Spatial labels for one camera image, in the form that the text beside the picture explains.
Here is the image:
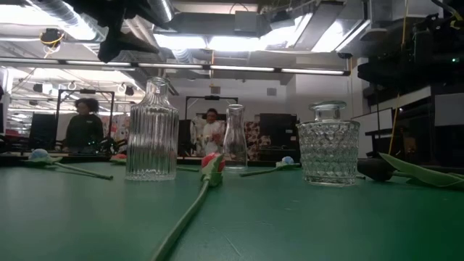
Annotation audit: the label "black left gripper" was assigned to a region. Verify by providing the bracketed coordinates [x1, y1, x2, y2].
[96, 17, 161, 65]

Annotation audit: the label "black tulip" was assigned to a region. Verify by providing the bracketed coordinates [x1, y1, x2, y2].
[357, 152, 464, 191]

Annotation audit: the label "black cabinet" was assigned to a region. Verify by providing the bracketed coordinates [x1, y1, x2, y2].
[259, 112, 300, 162]

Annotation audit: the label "background black robot arms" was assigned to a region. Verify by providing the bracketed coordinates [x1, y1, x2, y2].
[86, 136, 126, 154]

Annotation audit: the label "floral fabric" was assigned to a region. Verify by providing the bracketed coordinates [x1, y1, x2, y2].
[244, 121, 271, 160]

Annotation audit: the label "green table mat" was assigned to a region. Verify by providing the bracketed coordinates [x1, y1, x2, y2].
[0, 161, 464, 261]

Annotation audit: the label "white blue-tipped tulip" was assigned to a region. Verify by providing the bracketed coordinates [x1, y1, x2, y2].
[239, 155, 302, 178]
[20, 147, 114, 181]

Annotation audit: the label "slim glass bottle vase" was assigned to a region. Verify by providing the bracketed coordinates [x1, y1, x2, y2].
[221, 104, 249, 171]

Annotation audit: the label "ribbed glass vase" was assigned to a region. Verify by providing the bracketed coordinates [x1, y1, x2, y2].
[125, 75, 181, 182]

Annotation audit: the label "yellow hanging cable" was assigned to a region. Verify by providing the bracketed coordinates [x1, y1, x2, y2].
[387, 0, 409, 155]

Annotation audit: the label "black ceiling device yellow cable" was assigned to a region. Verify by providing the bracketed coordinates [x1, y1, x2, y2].
[38, 28, 66, 59]

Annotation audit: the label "person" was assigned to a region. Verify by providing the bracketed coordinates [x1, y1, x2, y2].
[201, 107, 226, 156]
[61, 96, 106, 153]

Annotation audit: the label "black monitor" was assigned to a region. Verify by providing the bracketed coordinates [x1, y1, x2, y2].
[28, 112, 58, 150]

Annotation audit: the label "diamond-cut glass vase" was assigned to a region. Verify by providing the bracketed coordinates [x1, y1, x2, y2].
[296, 100, 361, 187]

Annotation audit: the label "overhead LED light bar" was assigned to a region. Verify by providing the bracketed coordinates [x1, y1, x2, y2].
[0, 56, 352, 77]

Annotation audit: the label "silver ventilation duct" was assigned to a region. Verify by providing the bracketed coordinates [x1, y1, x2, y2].
[25, 0, 175, 43]

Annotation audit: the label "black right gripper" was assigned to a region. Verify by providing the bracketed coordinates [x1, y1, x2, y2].
[357, 54, 436, 88]

